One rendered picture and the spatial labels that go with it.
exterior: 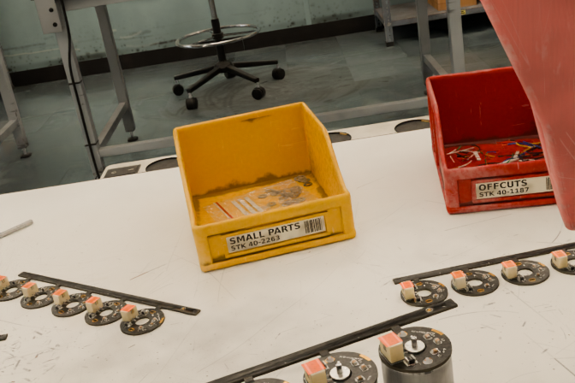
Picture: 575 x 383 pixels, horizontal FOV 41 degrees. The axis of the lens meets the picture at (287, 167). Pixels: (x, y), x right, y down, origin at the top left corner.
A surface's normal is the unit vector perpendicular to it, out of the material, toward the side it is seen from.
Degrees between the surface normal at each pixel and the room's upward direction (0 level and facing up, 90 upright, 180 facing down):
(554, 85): 111
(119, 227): 0
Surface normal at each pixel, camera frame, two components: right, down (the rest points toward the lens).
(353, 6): 0.03, 0.37
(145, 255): -0.15, -0.92
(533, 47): -0.10, 0.69
